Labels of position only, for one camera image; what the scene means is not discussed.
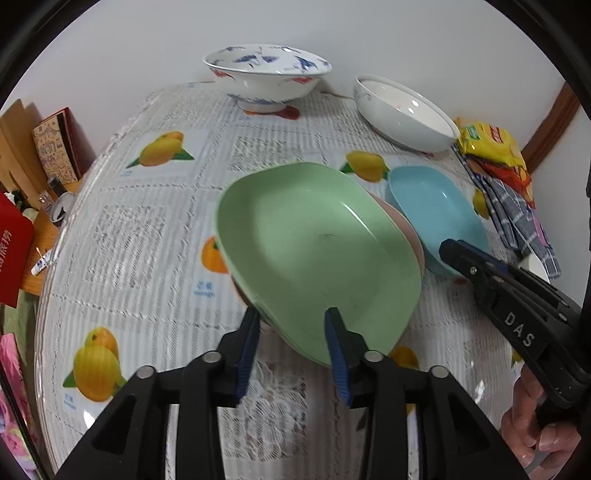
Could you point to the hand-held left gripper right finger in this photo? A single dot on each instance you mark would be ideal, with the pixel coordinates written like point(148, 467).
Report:
point(336, 360)

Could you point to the pink floral cloth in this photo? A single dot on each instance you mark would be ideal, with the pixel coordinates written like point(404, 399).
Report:
point(14, 397)

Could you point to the red box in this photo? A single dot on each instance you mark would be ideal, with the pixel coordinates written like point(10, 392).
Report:
point(14, 249)

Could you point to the red snack bag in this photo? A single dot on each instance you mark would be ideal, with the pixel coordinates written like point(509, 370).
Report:
point(518, 177)

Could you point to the grey checked cloth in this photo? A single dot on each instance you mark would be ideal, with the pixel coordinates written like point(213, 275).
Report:
point(521, 217)

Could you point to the brown patterned box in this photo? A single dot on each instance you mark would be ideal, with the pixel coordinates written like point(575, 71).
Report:
point(57, 143)

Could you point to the wooden board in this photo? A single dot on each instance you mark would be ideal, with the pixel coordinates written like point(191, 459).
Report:
point(18, 138)

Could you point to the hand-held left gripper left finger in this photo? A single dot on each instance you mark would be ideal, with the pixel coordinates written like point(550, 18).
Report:
point(247, 357)

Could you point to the blue plate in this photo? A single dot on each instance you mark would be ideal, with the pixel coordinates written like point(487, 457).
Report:
point(429, 203)

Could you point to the large white bowl grey pattern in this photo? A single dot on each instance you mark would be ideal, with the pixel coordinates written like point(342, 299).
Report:
point(406, 124)

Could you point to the fruit printed tablecloth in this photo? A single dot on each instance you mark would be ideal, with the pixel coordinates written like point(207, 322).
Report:
point(161, 258)

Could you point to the green plate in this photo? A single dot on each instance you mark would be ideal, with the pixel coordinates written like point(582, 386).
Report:
point(314, 258)

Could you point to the white pen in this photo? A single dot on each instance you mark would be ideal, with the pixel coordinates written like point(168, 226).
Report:
point(42, 263)

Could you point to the yellow snack bag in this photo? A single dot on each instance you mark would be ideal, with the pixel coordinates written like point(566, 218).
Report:
point(494, 143)

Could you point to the person's right hand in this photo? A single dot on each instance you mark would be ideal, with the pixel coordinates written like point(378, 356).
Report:
point(521, 415)

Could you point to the blue and white patterned bowl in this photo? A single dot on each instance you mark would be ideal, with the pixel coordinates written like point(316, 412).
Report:
point(268, 87)

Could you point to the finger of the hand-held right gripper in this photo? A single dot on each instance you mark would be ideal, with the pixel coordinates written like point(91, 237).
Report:
point(531, 281)
point(503, 314)

